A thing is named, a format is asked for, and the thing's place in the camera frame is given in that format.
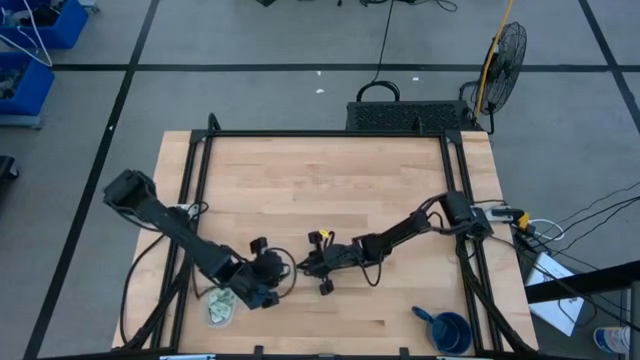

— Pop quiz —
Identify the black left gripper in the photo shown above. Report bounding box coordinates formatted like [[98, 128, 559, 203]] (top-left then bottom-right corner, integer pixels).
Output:
[[239, 236, 292, 310]]

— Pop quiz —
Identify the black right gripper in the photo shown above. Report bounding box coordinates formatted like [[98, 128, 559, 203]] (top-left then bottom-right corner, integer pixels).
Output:
[[305, 229, 363, 297]]

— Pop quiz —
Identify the green white sweetener packet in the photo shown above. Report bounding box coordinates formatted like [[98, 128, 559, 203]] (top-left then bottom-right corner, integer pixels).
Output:
[[208, 288, 237, 310], [209, 304, 233, 324]]

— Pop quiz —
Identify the clear bag of items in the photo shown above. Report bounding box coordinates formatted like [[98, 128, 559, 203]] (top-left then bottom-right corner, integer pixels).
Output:
[[205, 285, 238, 329]]

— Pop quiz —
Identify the black perforated computer case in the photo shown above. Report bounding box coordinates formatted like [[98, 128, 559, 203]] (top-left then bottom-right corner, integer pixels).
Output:
[[345, 99, 472, 134]]

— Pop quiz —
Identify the power hub with yellow plug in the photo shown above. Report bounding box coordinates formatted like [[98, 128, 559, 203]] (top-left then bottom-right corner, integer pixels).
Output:
[[491, 206, 532, 235]]

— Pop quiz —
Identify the white flat box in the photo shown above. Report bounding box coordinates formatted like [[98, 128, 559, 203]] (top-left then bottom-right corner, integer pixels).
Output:
[[524, 251, 587, 338]]

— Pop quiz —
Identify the black beam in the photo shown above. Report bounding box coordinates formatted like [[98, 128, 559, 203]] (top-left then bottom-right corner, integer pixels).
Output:
[[524, 259, 640, 305]]

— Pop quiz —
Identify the black floor fan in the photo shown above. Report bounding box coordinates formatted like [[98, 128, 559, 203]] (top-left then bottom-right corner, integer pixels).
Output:
[[458, 20, 529, 135]]

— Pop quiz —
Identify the white bottle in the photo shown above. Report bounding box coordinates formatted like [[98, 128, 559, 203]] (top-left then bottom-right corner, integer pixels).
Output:
[[593, 325, 633, 356]]

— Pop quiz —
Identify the blue storage bin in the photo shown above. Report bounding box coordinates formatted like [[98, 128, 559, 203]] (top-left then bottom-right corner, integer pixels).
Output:
[[0, 0, 91, 51], [0, 51, 56, 118]]

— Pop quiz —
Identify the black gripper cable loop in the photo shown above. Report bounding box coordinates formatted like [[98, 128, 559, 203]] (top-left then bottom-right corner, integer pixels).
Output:
[[263, 245, 300, 300]]

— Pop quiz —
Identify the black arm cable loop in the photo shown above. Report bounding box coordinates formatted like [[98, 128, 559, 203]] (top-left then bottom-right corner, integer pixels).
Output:
[[358, 258, 385, 289]]

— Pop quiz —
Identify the black table frame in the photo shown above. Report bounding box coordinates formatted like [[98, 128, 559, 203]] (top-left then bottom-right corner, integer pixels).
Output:
[[112, 112, 541, 360]]

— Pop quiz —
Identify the blue cup with handle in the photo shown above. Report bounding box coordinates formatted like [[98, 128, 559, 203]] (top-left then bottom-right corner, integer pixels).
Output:
[[411, 305, 474, 357]]

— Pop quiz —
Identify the white coiled cable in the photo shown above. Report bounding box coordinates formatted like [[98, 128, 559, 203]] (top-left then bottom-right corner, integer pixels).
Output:
[[528, 217, 567, 243]]

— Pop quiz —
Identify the thin black hanging cable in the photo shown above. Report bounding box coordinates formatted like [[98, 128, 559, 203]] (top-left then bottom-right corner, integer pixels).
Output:
[[355, 0, 402, 104]]

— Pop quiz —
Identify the yellow hanging cable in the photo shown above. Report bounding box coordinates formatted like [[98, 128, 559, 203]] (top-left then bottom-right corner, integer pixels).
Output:
[[473, 0, 516, 119]]

